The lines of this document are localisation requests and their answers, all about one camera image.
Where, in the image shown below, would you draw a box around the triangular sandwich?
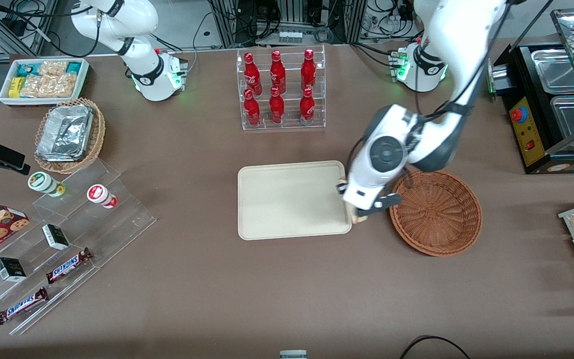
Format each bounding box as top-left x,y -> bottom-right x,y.
338,176 -> 369,223

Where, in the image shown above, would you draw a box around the beige plastic tray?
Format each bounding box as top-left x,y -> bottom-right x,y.
238,160 -> 353,241

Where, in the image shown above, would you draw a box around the light oval wicker basket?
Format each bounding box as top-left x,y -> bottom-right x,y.
34,98 -> 106,175

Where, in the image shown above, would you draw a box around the brown round wicker basket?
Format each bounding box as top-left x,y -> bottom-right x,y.
389,170 -> 483,257

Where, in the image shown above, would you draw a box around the green lid white cup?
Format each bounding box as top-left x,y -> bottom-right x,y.
27,171 -> 66,198

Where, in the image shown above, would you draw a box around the stacked aluminium foil containers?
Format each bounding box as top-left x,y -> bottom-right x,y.
35,104 -> 94,163

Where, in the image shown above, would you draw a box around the white rectangular snack bin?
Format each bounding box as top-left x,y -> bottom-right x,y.
0,58 -> 90,107

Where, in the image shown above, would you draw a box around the clear acrylic bottle rack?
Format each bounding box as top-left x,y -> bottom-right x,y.
236,44 -> 326,131

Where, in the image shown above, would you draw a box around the large clear cracker bag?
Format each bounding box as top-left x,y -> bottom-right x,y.
19,73 -> 79,99

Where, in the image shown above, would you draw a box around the red cola bottle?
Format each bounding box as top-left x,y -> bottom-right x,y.
244,52 -> 263,96
301,48 -> 317,92
270,50 -> 287,94
269,87 -> 285,124
299,87 -> 315,125
243,89 -> 261,127

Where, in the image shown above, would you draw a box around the small black carton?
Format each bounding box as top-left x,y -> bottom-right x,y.
42,224 -> 70,251
0,257 -> 27,283

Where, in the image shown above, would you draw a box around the red lid white cup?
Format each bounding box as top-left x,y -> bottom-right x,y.
87,184 -> 119,209

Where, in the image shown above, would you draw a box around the small clear cracker bag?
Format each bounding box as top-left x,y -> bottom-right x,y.
38,60 -> 69,76

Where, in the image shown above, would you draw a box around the Snickers chocolate bar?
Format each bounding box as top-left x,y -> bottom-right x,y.
46,247 -> 93,285
0,287 -> 49,326

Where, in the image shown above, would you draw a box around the clear acrylic stepped display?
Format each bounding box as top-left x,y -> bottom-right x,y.
0,159 -> 157,336

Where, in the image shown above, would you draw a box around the metal equipment rack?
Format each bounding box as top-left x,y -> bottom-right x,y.
207,0 -> 367,48

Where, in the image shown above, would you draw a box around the black food warmer machine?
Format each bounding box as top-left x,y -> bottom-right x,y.
494,7 -> 574,175

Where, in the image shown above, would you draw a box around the silver box with green light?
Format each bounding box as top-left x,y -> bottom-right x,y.
486,59 -> 512,96

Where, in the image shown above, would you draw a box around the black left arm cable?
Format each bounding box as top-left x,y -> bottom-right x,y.
346,0 -> 514,176

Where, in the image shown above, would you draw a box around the black looped table cable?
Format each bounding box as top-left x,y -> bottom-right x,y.
399,335 -> 472,359

